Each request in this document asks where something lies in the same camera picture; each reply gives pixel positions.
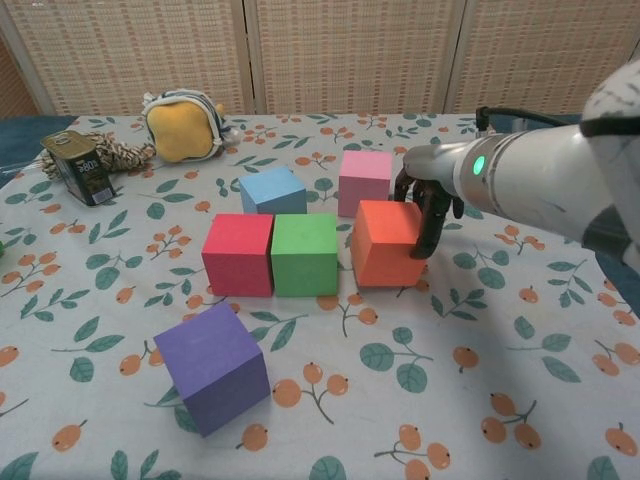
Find red foam cube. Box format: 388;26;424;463
201;213;275;298

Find floral print tablecloth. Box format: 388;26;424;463
0;113;640;480

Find pink foam cube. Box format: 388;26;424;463
337;150;394;219

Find woven folding screen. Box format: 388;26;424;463
0;0;640;119

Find blue foam cube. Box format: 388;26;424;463
238;167;308;216

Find green foam cube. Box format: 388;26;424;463
270;213;339;298

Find yellow striped plush toy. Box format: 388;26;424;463
140;89;241;163

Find braided rope toy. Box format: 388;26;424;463
39;133;156;180

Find purple foam cube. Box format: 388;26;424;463
153;301;272;438

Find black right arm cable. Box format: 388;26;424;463
474;106;584;134

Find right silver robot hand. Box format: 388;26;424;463
393;142;474;260

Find orange foam cube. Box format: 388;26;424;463
350;199;429;288

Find green tin can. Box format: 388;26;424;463
40;130;117;207

